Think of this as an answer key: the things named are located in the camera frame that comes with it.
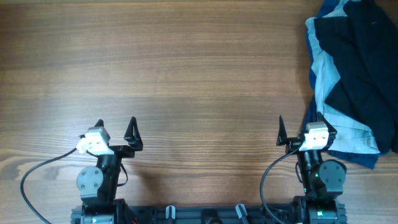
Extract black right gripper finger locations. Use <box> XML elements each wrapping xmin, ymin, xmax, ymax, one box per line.
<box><xmin>276</xmin><ymin>115</ymin><xmax>288</xmax><ymax>146</ymax></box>
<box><xmin>317</xmin><ymin>111</ymin><xmax>337</xmax><ymax>146</ymax></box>

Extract black shorts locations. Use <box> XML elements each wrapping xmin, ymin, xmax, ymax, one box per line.
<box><xmin>314</xmin><ymin>1</ymin><xmax>397</xmax><ymax>153</ymax></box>

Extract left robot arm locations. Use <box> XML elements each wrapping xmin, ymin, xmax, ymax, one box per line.
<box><xmin>70</xmin><ymin>117</ymin><xmax>143</xmax><ymax>224</ymax></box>

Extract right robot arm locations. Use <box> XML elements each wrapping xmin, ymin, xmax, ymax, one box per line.
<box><xmin>276</xmin><ymin>112</ymin><xmax>348</xmax><ymax>224</ymax></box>

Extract light blue denim shorts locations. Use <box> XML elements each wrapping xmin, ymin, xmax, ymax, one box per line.
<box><xmin>305</xmin><ymin>0</ymin><xmax>381</xmax><ymax>155</ymax></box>

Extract dark blue garment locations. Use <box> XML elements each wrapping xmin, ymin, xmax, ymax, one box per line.
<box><xmin>304</xmin><ymin>0</ymin><xmax>381</xmax><ymax>169</ymax></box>

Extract black right camera cable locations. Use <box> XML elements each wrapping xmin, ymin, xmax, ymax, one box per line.
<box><xmin>259</xmin><ymin>141</ymin><xmax>305</xmax><ymax>224</ymax></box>

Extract black camera cable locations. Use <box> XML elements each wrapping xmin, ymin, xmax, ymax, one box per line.
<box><xmin>259</xmin><ymin>141</ymin><xmax>305</xmax><ymax>224</ymax></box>
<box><xmin>20</xmin><ymin>147</ymin><xmax>78</xmax><ymax>224</ymax></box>

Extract black left camera cable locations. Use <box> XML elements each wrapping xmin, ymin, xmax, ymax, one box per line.
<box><xmin>20</xmin><ymin>147</ymin><xmax>78</xmax><ymax>224</ymax></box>

